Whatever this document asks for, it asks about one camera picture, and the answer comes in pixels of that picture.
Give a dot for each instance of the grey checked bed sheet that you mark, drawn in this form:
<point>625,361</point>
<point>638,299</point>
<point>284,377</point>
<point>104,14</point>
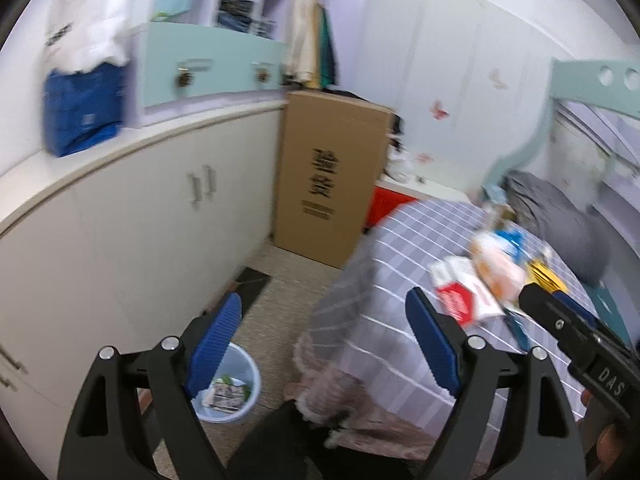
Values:
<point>390,280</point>

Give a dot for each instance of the teal drawer unit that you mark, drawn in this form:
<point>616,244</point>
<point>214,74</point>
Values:
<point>220,67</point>

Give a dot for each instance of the person's right hand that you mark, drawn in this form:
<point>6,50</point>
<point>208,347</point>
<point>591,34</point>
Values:
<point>612,442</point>

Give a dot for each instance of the person's black trouser legs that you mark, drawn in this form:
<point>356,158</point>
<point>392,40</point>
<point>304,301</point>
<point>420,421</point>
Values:
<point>290,445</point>

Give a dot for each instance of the red box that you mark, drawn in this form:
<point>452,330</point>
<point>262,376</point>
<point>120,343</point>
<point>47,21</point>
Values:
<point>387,207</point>

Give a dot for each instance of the small white bag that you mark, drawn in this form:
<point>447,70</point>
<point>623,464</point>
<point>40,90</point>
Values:
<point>401,166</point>

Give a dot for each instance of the green hanging garment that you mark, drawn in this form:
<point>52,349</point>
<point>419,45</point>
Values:
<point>329,55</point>

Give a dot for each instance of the grey pillow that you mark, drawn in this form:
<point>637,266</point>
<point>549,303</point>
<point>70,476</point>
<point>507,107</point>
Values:
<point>555,215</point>

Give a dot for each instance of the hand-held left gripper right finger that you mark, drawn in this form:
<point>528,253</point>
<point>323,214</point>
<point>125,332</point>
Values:
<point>432,345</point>

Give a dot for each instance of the tall cardboard box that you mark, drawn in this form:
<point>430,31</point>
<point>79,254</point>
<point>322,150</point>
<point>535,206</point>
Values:
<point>325,175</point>

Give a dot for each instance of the folded jeans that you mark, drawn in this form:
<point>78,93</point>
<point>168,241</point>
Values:
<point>242,15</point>

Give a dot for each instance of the white plastic bag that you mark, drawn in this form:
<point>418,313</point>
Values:
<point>85,20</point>

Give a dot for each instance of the pale butterfly sticker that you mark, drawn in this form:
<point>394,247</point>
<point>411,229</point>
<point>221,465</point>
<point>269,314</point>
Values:
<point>498,80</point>

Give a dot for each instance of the orange snack bag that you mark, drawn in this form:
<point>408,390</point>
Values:
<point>500,270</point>

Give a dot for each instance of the yellow packet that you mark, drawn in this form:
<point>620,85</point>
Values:
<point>547,276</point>

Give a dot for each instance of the red and white packet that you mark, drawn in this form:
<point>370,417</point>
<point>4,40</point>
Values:
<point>462,300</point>

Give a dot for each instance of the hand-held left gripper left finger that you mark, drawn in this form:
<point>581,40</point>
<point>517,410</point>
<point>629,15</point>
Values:
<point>215,345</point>

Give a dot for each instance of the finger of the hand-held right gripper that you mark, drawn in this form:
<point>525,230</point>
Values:
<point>547,310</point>

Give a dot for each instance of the small pink butterfly sticker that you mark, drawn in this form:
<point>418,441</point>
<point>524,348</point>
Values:
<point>425,158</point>

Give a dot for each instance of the blue shopping bag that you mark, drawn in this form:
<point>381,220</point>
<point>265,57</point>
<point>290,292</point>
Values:
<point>80,107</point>

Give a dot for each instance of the pink fuzzy slipper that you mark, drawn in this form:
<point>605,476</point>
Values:
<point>300,394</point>

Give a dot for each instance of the white wardrobe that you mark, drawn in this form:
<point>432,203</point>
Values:
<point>440,50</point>

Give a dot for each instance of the teal packet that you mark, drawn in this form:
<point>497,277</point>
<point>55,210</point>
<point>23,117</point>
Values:
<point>492,195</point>

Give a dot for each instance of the white floor cabinet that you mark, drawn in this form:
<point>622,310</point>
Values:
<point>125,220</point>

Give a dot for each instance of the white low table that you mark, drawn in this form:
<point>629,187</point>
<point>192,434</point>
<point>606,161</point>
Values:
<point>430,187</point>

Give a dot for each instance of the printed paper scraps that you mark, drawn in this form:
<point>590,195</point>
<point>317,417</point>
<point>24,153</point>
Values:
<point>227,394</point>

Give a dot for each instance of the blue and white packet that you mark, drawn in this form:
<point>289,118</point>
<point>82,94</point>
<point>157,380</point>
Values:
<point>509,240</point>

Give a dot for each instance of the dark blue wrapper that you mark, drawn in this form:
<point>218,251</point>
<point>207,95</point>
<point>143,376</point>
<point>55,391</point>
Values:
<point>517,330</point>

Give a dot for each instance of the light blue plastic bin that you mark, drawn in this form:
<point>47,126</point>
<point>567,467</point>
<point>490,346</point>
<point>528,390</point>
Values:
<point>245,365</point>

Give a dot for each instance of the teal headboard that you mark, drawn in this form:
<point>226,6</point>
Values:
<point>565,80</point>

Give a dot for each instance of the cream hanging garment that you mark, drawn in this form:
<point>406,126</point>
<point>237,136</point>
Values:
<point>302,45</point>

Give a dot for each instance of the black floor mat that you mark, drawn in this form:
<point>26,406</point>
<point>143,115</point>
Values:
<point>254,286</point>

